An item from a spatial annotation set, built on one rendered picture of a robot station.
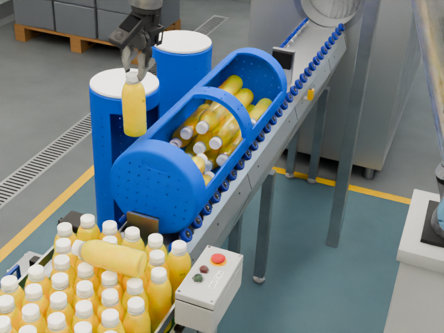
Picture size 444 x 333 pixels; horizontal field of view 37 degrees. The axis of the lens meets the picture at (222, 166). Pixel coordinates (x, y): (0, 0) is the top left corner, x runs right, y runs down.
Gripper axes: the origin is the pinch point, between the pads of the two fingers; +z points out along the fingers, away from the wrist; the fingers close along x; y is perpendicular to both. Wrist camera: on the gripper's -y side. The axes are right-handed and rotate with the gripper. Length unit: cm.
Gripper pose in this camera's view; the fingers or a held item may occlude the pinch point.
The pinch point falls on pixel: (132, 74)
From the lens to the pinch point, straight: 189.1
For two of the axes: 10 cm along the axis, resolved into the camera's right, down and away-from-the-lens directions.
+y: 5.3, -4.1, 7.4
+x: -8.3, -4.2, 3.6
